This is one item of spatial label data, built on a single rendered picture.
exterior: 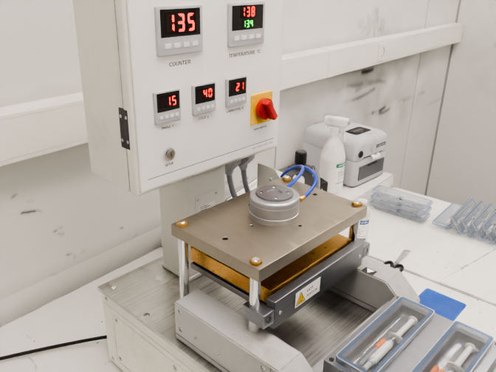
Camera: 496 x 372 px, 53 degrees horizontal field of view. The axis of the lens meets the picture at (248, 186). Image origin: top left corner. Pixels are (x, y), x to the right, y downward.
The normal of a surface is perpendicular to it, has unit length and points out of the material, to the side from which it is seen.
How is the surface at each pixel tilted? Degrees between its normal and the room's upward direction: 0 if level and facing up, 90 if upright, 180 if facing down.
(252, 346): 0
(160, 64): 90
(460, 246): 0
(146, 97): 90
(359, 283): 90
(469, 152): 90
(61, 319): 0
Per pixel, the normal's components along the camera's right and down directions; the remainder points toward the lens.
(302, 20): 0.77, 0.27
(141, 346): -0.68, 0.28
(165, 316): 0.02, -0.91
